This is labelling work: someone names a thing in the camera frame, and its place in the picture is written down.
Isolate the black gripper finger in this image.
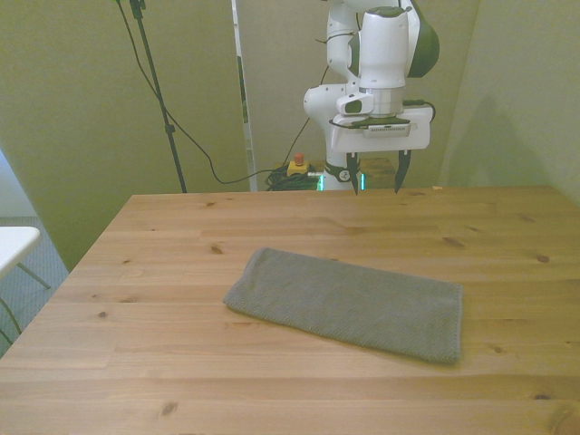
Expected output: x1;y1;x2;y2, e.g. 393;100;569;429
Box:
393;150;412;195
346;152;361;197

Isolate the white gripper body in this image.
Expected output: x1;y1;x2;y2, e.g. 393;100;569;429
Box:
329;104;432;154

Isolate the grey towel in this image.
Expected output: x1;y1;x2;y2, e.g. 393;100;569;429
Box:
222;246;465;365

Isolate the yellow emergency stop button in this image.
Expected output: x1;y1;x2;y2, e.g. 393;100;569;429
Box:
287;152;311;178

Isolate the white folding table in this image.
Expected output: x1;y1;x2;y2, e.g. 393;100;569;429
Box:
0;226;53;346

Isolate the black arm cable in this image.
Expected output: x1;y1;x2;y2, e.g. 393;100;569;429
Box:
285;31;437;169

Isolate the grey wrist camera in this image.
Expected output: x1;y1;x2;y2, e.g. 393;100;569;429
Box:
361;123;412;138

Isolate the coiled dark cable bundle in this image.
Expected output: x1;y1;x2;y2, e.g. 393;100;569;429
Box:
264;167;324;192

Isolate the white vertical wall trim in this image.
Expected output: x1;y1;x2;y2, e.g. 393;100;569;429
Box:
230;0;259;193

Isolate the black stand cable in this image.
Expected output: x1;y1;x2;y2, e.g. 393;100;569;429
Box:
118;0;278;186

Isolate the black camera stand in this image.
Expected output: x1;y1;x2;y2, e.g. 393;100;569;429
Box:
115;0;189;194

